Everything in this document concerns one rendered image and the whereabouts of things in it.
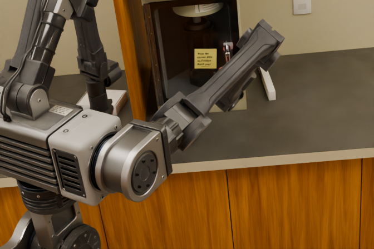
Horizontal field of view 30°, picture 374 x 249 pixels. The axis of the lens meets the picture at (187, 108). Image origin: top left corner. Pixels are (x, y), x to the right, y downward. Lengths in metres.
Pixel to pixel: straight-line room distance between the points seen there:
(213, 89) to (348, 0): 1.36
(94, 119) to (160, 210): 1.05
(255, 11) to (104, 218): 1.02
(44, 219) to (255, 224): 1.06
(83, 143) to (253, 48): 0.53
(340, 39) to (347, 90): 0.36
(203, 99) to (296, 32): 1.35
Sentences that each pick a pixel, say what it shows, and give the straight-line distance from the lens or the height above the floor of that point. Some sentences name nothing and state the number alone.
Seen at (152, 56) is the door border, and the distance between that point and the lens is 2.41.
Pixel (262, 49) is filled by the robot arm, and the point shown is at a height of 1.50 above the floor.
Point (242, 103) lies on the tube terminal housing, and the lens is 2.52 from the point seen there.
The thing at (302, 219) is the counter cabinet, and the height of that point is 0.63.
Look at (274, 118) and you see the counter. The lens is 2.47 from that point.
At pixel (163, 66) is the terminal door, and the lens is 2.43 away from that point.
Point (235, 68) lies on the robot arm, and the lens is 1.65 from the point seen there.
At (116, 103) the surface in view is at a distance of 2.60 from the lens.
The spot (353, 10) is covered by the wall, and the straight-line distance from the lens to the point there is 2.89.
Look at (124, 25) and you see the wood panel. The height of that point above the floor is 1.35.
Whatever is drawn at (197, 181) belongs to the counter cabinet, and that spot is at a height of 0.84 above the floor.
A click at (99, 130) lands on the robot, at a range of 1.41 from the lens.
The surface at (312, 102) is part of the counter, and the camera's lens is 2.56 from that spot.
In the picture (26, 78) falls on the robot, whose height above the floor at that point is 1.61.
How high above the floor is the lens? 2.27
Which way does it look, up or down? 31 degrees down
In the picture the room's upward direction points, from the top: 7 degrees counter-clockwise
